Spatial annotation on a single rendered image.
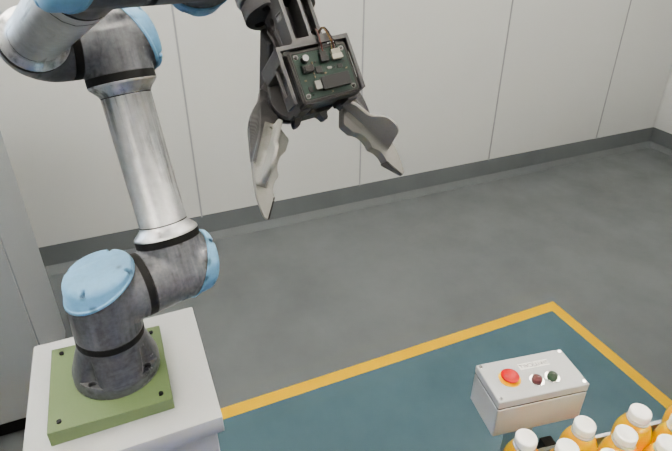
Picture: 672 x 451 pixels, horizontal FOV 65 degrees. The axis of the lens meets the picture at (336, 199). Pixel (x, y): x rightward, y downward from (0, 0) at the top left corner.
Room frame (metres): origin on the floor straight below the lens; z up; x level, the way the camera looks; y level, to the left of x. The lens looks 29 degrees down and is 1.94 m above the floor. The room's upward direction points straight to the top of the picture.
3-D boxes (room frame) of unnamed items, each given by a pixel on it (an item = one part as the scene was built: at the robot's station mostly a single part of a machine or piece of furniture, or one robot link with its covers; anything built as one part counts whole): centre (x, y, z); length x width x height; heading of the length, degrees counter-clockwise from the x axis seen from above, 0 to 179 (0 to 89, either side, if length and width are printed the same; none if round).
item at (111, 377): (0.72, 0.41, 1.23); 0.15 x 0.15 x 0.10
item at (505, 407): (0.78, -0.40, 1.05); 0.20 x 0.10 x 0.10; 104
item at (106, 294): (0.72, 0.40, 1.35); 0.13 x 0.12 x 0.14; 131
